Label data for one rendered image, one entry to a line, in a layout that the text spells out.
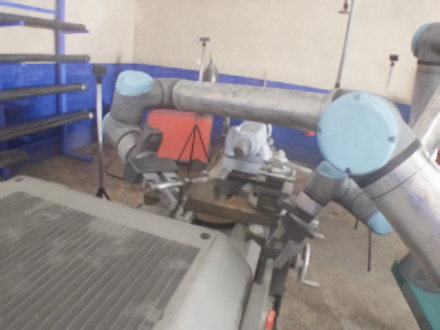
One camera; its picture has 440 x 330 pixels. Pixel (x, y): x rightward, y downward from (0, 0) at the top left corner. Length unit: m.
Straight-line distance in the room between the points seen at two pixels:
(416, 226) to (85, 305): 0.43
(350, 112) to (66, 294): 0.42
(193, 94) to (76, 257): 0.52
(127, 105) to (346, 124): 0.54
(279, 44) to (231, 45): 0.83
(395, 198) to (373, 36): 4.88
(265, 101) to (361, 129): 0.29
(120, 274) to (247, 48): 5.02
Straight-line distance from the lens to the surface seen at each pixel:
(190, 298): 0.34
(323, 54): 5.16
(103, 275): 0.36
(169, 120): 4.00
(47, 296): 0.35
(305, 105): 0.62
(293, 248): 0.90
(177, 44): 5.65
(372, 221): 0.90
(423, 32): 1.11
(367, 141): 0.43
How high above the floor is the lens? 1.58
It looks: 20 degrees down
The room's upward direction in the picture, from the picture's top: 7 degrees clockwise
